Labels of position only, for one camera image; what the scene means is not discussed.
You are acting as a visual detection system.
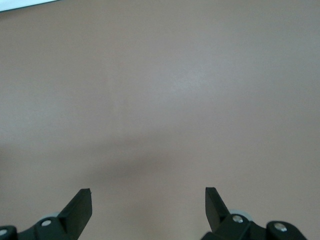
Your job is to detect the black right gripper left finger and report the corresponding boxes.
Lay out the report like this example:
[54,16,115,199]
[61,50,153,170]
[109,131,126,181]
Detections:
[0,188,93,240]

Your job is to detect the brown table cover mat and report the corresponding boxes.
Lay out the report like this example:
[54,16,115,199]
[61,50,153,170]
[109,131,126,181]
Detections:
[0,0,320,240]

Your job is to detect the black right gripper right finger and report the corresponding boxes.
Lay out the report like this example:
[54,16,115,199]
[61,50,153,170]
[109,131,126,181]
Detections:
[201,186,308,240]

